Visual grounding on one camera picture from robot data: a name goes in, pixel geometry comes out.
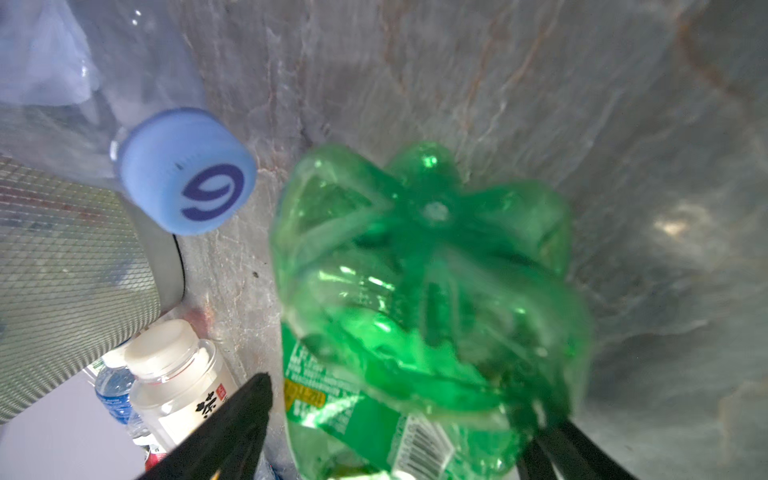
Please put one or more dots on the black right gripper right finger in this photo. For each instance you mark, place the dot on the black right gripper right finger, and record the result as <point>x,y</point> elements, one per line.
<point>565,452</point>

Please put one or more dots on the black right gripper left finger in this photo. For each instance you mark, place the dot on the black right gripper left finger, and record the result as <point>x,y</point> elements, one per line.
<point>229,444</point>

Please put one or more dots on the white yellow label bottle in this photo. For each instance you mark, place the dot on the white yellow label bottle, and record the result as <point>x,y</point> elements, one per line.
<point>181,380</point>

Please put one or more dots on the large clear bottle blue label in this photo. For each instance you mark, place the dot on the large clear bottle blue label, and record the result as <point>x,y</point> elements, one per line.
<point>112,382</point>

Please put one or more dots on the green crushed plastic bottle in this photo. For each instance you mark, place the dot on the green crushed plastic bottle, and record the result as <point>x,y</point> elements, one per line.
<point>429,331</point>

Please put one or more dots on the green lined mesh waste bin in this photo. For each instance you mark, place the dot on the green lined mesh waste bin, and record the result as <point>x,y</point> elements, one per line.
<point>82,270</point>

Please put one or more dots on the clear bottle blue pink label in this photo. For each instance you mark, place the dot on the clear bottle blue pink label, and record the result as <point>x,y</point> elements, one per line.
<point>108,94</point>

